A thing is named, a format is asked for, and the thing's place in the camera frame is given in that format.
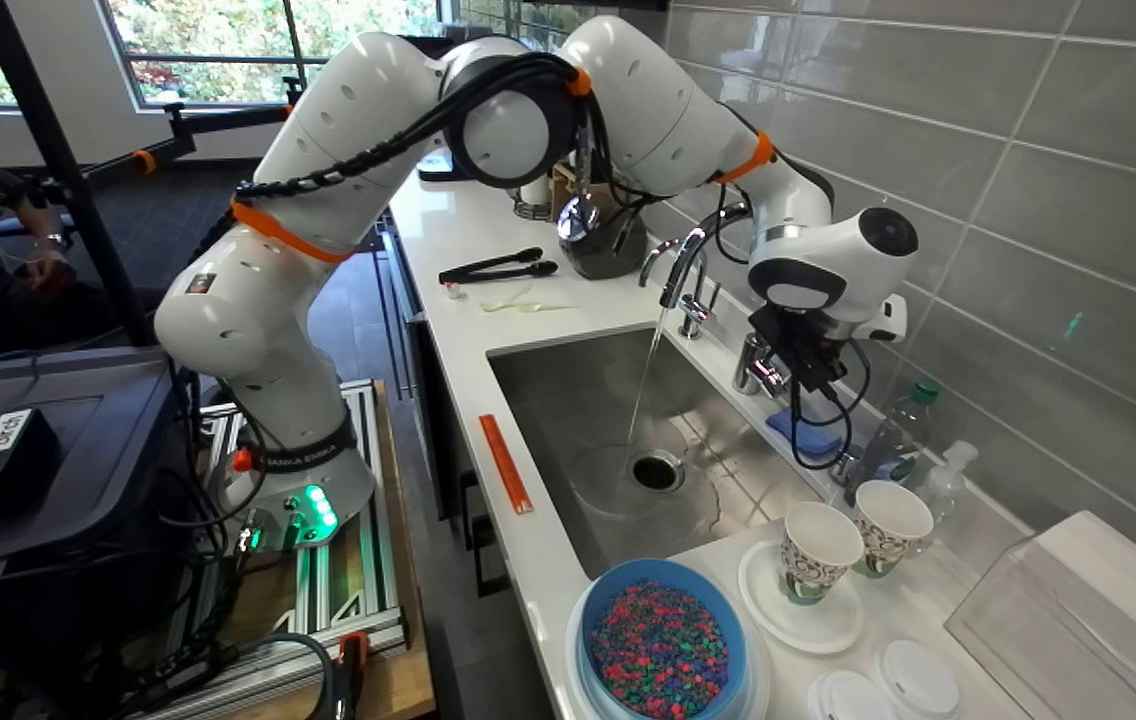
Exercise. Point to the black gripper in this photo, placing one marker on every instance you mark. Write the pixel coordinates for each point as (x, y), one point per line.
(795, 340)

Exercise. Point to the tall chrome kitchen tap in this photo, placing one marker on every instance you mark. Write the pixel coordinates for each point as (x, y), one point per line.
(680, 289)

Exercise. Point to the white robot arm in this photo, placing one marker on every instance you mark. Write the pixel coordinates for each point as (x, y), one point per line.
(609, 99)

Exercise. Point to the small chrome tap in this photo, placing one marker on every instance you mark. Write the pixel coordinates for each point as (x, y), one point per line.
(655, 255)

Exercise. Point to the blue sponge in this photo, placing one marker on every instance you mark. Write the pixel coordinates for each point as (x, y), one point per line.
(807, 438)

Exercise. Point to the stainless steel sink basin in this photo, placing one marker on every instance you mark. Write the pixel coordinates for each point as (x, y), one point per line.
(636, 451)

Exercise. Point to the patterned paper cup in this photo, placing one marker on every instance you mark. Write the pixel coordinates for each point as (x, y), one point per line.
(816, 551)
(892, 526)

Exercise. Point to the clear soap bottle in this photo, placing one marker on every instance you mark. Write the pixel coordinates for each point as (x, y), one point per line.
(944, 482)

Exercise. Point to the black kettle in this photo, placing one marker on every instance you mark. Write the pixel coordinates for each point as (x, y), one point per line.
(602, 238)

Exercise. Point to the clear plastic fork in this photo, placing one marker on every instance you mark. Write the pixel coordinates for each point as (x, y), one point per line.
(519, 303)

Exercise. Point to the white saucer plate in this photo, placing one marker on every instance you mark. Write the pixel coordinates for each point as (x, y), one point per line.
(816, 630)

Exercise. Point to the black tongs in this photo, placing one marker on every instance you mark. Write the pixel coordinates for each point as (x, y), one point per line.
(524, 262)

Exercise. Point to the blue bowl of colourful beads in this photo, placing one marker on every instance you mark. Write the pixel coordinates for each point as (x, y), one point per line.
(661, 647)

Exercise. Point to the clear plastic container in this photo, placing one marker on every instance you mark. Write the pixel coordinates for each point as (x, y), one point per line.
(1055, 621)

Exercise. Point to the black equipment case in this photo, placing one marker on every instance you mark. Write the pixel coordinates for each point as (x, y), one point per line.
(91, 445)

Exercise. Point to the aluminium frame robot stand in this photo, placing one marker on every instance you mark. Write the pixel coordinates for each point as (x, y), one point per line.
(333, 624)

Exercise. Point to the black camera tripod pole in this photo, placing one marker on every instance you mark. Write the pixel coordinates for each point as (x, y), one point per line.
(65, 169)

